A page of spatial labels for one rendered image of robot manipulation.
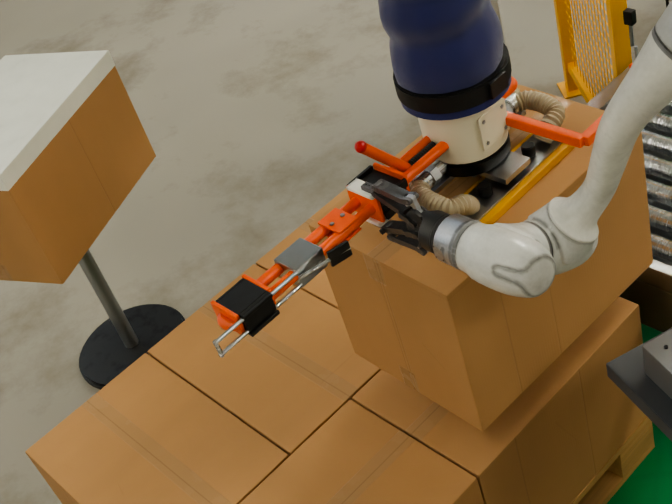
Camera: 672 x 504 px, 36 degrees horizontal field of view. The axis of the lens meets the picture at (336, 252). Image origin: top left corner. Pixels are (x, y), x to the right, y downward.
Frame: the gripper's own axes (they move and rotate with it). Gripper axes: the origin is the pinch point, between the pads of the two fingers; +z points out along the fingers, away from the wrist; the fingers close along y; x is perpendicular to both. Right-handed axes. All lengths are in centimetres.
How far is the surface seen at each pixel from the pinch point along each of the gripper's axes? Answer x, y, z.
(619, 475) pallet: 38, 115, -18
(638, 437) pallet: 46, 107, -19
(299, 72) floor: 145, 117, 227
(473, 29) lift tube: 26.9, -23.9, -9.4
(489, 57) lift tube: 28.2, -17.5, -10.6
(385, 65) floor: 166, 117, 191
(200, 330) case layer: -13, 63, 73
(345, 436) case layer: -16, 63, 13
